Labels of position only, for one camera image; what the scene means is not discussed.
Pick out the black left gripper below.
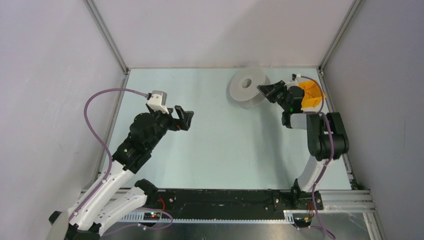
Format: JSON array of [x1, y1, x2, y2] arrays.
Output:
[[146, 104, 193, 151]]

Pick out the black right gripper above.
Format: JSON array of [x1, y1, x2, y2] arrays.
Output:
[[258, 79, 290, 111]]

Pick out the white plastic cable spool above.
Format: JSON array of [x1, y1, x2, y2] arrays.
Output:
[[229, 67, 271, 108]]

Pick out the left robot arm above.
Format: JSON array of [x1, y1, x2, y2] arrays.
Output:
[[47, 105, 195, 240]]

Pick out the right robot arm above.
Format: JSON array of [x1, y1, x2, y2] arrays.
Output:
[[257, 80, 350, 210]]

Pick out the orange plastic bin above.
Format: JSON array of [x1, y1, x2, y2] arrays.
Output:
[[298, 80, 326, 109]]

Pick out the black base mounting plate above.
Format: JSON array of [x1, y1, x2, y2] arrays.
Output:
[[145, 189, 308, 221]]

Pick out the left controller board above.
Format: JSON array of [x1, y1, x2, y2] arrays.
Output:
[[143, 211, 162, 221]]

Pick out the controller board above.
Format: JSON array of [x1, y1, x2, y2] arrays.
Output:
[[143, 211, 162, 221], [293, 217, 312, 229]]

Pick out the right controller board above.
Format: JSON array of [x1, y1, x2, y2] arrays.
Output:
[[293, 217, 312, 229]]

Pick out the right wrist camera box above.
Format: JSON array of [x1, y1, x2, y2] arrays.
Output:
[[292, 73, 302, 83]]

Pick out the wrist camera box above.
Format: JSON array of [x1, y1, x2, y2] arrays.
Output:
[[292, 73, 302, 83], [146, 90, 173, 115]]

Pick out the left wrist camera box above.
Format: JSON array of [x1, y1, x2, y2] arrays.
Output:
[[146, 90, 173, 115]]

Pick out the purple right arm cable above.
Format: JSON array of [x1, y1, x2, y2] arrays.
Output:
[[299, 75, 337, 240]]

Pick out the right corner aluminium post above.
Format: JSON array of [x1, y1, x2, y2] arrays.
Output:
[[318, 0, 365, 73]]

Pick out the corner aluminium post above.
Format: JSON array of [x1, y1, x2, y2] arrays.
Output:
[[83, 0, 129, 75], [318, 0, 365, 73]]

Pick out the left corner aluminium post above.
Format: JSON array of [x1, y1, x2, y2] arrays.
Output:
[[83, 0, 129, 75]]

